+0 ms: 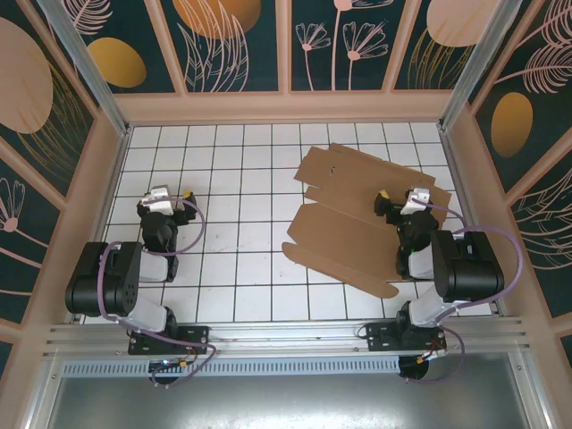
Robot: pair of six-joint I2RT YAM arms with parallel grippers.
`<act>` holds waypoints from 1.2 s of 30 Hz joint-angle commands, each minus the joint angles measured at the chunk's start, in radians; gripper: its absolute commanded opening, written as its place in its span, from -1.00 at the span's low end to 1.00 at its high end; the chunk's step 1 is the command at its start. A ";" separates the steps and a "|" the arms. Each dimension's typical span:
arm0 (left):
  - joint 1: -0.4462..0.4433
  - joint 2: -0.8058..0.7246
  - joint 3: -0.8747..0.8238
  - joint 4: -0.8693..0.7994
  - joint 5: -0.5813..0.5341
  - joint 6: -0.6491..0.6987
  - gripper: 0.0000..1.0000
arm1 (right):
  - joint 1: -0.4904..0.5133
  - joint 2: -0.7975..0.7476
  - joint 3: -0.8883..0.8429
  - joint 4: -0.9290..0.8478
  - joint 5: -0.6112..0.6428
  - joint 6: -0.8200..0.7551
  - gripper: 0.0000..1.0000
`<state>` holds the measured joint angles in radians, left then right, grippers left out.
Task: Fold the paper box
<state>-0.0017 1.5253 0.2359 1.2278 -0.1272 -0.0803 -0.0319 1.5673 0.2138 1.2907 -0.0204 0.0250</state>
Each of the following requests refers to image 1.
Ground brown cardboard box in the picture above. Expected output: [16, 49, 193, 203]
[281, 141, 452, 299]

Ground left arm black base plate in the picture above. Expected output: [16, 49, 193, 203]
[128, 324, 211, 357]

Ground slotted grey cable duct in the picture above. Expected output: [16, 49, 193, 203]
[62, 356, 401, 376]

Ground grey metal sheet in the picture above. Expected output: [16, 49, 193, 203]
[44, 352, 537, 429]

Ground dark panel feather leaf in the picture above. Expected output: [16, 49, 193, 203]
[468, 0, 572, 104]

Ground dark panel with two flowers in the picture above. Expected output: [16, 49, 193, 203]
[290, 0, 411, 92]

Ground aluminium mounting rail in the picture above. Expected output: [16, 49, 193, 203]
[42, 317, 531, 358]

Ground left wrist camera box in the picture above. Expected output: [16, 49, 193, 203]
[140, 185, 176, 214]

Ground dark panel small orange oval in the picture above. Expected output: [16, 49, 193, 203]
[66, 0, 176, 94]

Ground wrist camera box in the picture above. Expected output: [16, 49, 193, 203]
[404, 187, 433, 215]
[140, 185, 176, 214]

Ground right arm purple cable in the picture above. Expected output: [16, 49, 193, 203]
[413, 198, 525, 385]

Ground dark panel orange disc leaves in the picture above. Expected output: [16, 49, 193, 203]
[160, 0, 281, 93]

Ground aluminium corner post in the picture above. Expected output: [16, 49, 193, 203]
[38, 0, 130, 138]
[437, 0, 522, 133]

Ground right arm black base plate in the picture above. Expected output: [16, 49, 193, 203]
[366, 322, 448, 354]

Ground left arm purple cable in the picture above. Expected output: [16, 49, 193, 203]
[96, 198, 219, 390]

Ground dark panel leaf outlines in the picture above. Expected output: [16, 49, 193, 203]
[509, 164, 572, 318]

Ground large dark panel pale disc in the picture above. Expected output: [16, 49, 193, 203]
[0, 0, 97, 198]

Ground dark panel single flower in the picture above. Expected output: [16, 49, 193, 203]
[0, 158, 62, 323]

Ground dark panel tall orange oval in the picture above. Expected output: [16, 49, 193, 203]
[473, 55, 572, 193]

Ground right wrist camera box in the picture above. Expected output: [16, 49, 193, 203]
[404, 187, 433, 215]

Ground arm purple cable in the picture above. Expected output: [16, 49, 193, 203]
[96, 198, 219, 390]
[413, 198, 525, 385]

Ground small circuit board with LEDs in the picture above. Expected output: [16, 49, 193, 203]
[149, 357, 189, 374]

